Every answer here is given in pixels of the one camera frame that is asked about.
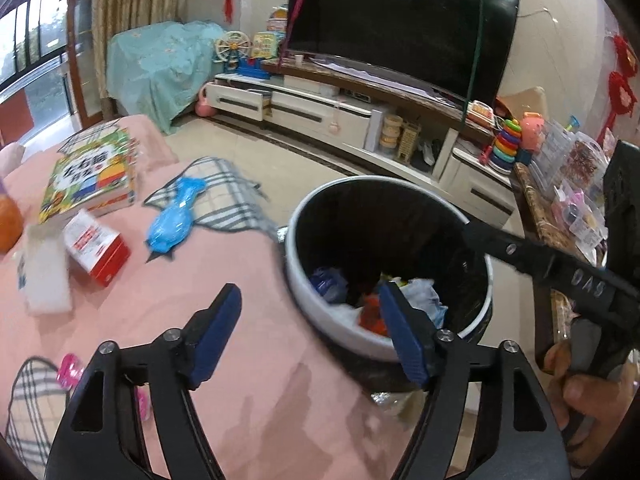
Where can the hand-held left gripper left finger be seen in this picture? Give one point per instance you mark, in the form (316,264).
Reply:
(212,345)

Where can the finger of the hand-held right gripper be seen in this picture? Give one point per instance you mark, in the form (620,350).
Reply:
(622,190)
(505,249)

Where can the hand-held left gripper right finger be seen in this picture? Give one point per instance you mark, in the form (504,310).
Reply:
(405,335)

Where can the red snack packet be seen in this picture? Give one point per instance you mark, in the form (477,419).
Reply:
(372,314)

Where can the white plastic bag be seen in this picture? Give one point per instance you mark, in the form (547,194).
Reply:
(425,297)

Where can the white bin with black bag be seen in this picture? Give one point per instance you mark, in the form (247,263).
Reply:
(320,320)

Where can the blue snack wrapper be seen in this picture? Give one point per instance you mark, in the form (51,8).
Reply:
(327,285)

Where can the pink plastic wrapper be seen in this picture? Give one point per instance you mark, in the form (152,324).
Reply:
(70,370)
(143,406)

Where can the red and white carton box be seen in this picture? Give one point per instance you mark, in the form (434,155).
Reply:
(97,247)

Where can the person's right hand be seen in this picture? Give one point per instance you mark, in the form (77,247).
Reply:
(595,410)

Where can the clear plastic craft boxes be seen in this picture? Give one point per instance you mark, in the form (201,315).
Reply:
(575,175)

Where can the pink blanket with plaid hearts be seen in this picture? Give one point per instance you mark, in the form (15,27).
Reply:
(250,310)

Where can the rainbow stacking rings toy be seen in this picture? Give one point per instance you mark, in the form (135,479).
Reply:
(504,147)

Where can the pink toy bucket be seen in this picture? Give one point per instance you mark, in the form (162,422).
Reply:
(531,132)

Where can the blue plastic wrapper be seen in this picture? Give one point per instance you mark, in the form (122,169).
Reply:
(175,217)

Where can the toy cash register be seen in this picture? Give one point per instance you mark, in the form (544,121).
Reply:
(481,112)

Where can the cream round containers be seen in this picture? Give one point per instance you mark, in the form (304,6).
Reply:
(391,135)

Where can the colourful children's book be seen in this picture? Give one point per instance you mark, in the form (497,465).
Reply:
(90,170)

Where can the white television cabinet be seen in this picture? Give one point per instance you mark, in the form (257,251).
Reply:
(320,110)

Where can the orange-red round fruit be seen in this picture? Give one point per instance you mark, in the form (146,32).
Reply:
(9,225)

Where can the pink toy kettle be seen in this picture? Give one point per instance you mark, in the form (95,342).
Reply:
(205,105)

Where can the black flat television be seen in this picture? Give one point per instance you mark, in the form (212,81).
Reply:
(400,25)

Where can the teal cloth covered furniture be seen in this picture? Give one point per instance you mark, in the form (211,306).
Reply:
(165,70)

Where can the blue toy base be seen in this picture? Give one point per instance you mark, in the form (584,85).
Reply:
(252,67)

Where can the white ferris wheel toy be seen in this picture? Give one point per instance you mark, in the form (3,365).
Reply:
(232,50)

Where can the colourful toy house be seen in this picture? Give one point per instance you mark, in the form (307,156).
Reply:
(265,45)

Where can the beige patterned curtain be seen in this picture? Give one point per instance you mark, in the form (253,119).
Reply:
(135,0)

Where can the wooden framed glass door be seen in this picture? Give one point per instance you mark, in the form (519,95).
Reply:
(40,35)

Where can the red wall hanging decoration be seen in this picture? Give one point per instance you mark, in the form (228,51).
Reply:
(622,85)

